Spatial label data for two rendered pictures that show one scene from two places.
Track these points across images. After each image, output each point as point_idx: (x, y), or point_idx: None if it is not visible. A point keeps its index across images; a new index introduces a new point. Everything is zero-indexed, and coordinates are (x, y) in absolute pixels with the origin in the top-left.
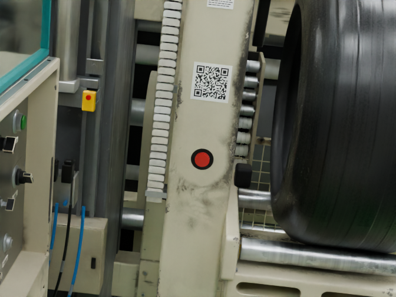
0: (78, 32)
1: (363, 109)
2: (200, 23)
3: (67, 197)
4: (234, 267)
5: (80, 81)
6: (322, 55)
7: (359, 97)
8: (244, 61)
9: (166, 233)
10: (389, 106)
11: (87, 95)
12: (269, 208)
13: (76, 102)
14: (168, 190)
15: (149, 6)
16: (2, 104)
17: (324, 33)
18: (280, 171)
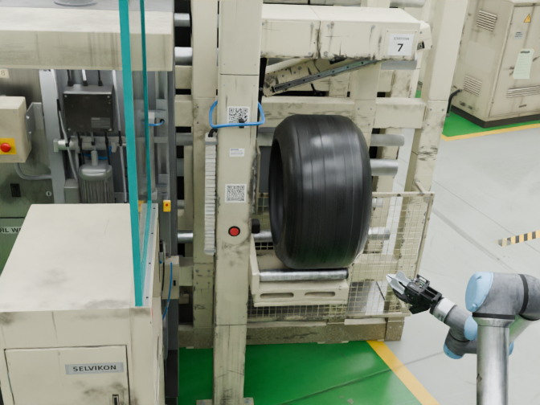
0: (154, 165)
1: (317, 213)
2: (227, 165)
3: (161, 258)
4: (258, 288)
5: (157, 189)
6: (294, 186)
7: (315, 207)
8: (252, 181)
9: (218, 270)
10: (330, 210)
11: (166, 204)
12: (271, 240)
13: (156, 201)
14: (217, 248)
15: (184, 118)
16: (152, 259)
17: (295, 173)
18: (276, 222)
